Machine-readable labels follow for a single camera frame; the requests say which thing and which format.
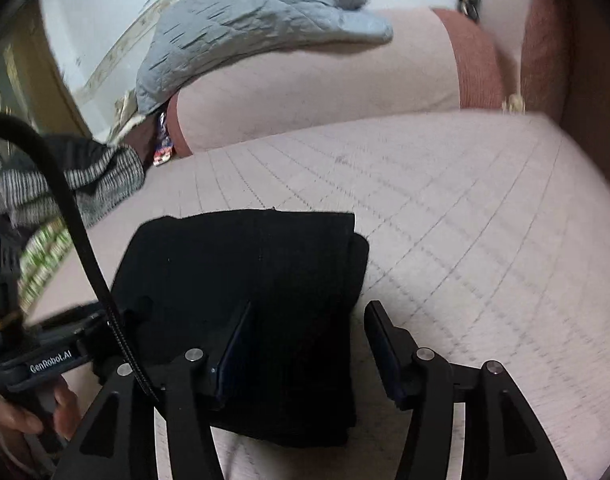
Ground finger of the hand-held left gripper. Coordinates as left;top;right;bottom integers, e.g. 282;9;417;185
27;302;126;343

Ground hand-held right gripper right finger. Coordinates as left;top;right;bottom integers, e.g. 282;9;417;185
363;300;568;480

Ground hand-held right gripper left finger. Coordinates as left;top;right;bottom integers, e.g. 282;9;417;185
52;300;258;480

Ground black pants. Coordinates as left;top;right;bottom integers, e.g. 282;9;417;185
90;210;370;448

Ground person's left hand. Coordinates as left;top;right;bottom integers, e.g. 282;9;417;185
0;377;83;466

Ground green patterned cloth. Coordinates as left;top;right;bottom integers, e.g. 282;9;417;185
17;220;79;311

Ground grey striped knit cloth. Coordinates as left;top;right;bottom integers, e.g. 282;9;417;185
0;135;146;233

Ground pink quilted bed sheet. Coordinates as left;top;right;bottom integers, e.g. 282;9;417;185
25;110;610;480

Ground colourful patterned cloth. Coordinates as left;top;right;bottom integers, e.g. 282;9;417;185
152;110;179;167

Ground brown wooden furniture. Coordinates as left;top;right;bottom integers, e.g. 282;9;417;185
0;10;92;142

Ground pink pillow with terracotta band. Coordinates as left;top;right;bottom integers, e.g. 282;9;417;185
167;7;506;156

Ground small beige object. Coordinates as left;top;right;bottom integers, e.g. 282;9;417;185
502;92;528;117

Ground grey quilted blanket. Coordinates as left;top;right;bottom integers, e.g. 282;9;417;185
135;0;394;116

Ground bunch of keys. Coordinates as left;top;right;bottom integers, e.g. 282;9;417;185
455;0;483;24

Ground black cable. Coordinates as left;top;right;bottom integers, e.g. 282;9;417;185
0;111;160;403

